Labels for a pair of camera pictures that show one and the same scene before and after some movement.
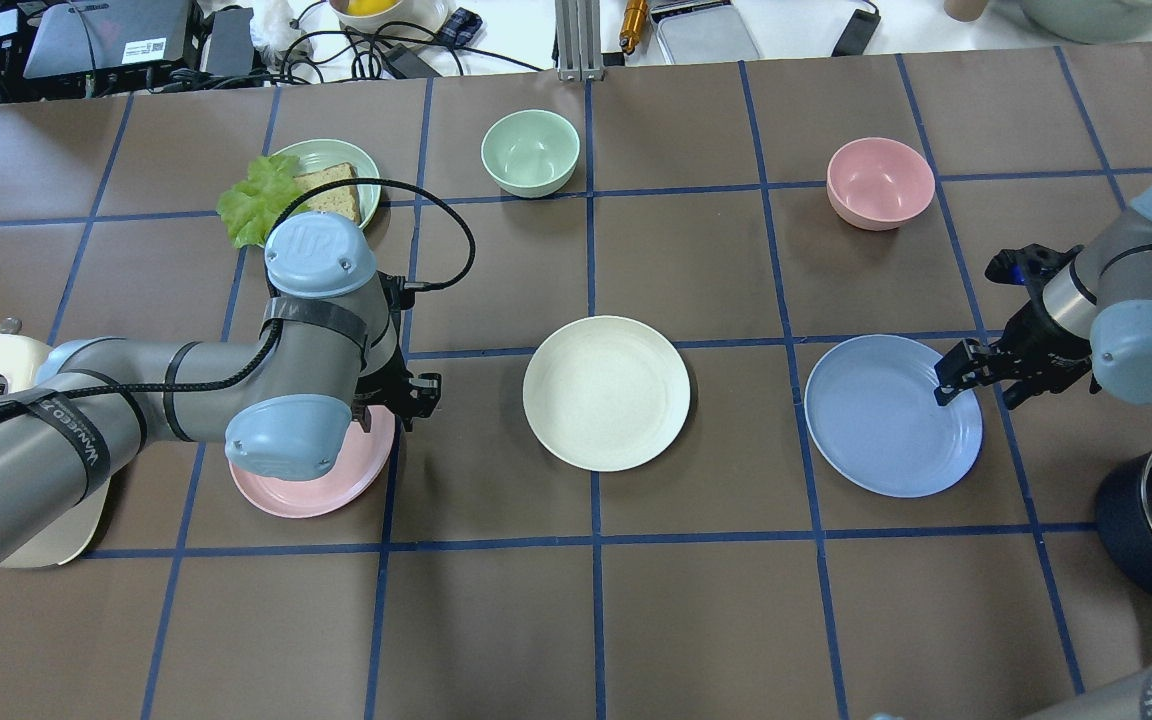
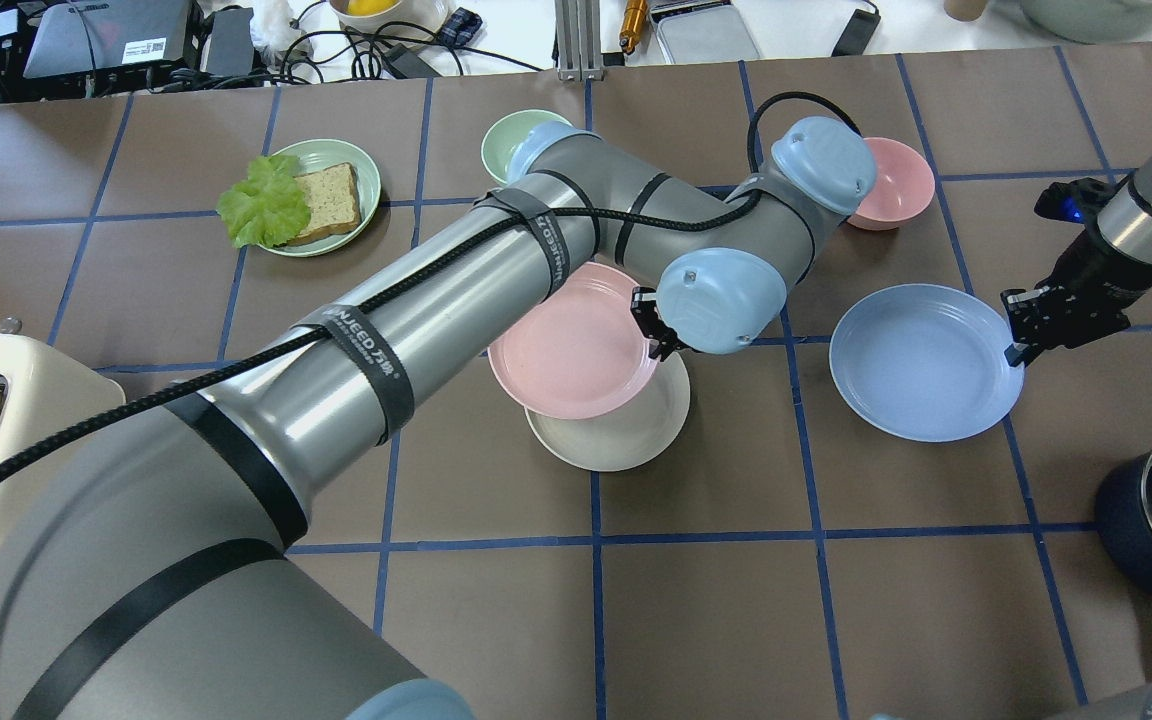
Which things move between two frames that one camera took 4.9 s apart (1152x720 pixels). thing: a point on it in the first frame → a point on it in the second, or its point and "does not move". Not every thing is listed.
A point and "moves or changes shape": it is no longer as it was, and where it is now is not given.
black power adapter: x=857 y=35 does not move
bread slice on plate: x=342 y=199 does not move
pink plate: x=358 y=464 moves or changes shape
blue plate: x=872 y=415 moves or changes shape
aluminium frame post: x=579 y=40 does not move
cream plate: x=606 y=394 does not move
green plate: x=328 y=153 does not move
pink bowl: x=878 y=184 does not move
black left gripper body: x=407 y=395 → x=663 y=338
